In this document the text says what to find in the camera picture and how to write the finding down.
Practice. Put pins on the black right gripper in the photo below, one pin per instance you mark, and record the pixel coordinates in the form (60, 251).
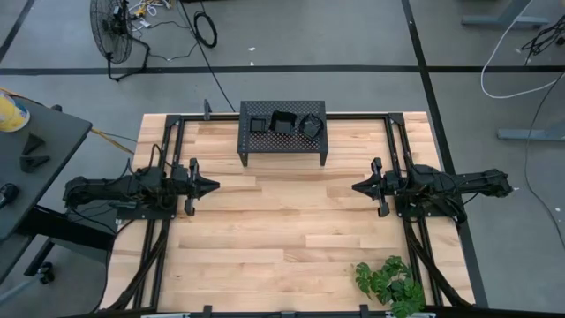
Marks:
(378, 187)

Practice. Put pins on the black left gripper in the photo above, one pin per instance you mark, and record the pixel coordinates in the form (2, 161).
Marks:
(192, 185)

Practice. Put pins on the small black square plate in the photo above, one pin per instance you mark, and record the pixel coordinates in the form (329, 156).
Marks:
(258, 126)

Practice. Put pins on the black rounded square plate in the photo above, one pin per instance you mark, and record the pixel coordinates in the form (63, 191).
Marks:
(311, 126)

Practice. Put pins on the black wavy-edged square plate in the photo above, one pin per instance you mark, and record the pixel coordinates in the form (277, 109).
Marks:
(282, 123)

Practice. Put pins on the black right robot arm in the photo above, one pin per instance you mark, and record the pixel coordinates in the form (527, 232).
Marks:
(459, 185)

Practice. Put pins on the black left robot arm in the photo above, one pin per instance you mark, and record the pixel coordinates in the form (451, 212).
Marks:
(110, 187)

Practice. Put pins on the black perforated metal shelf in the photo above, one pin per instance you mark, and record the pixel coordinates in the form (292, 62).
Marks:
(282, 143)

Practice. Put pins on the green leafy plant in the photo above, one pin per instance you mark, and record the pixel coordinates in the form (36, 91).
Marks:
(393, 282)

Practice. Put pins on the dark grey side table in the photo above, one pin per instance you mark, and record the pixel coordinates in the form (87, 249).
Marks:
(53, 128)

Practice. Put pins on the grey desk foot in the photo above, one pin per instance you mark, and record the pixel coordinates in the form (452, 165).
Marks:
(503, 20)
(529, 134)

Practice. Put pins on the black floor fan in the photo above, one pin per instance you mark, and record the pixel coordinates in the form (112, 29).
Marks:
(112, 31)

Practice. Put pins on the black caster wheel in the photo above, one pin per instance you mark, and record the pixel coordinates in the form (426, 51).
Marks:
(46, 274)

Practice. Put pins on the black handheld device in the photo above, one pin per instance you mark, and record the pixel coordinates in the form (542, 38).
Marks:
(8, 194)

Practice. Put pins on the yellow and white bag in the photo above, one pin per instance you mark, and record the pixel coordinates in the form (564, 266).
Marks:
(11, 115)

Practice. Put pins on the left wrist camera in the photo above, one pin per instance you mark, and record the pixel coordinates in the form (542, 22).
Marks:
(181, 172)

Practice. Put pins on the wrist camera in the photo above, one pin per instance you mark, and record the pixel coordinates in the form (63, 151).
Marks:
(392, 179)
(181, 172)

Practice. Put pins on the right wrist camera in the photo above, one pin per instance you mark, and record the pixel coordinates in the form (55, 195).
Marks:
(392, 179)

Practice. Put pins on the black table rail frame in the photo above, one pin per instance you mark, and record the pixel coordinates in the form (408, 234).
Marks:
(357, 116)

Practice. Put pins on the black triangular bracket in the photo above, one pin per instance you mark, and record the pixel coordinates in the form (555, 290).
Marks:
(33, 163)
(33, 145)

